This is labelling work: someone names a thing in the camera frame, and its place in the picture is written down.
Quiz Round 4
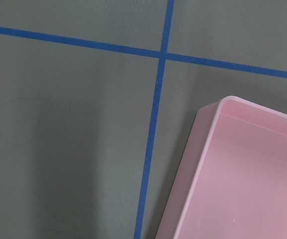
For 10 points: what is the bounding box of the pink plastic tray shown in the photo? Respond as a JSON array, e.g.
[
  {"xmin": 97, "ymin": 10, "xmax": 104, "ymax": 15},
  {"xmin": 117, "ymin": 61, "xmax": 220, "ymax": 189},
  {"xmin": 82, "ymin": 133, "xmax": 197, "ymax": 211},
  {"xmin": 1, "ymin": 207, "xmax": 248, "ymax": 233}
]
[{"xmin": 156, "ymin": 96, "xmax": 287, "ymax": 239}]

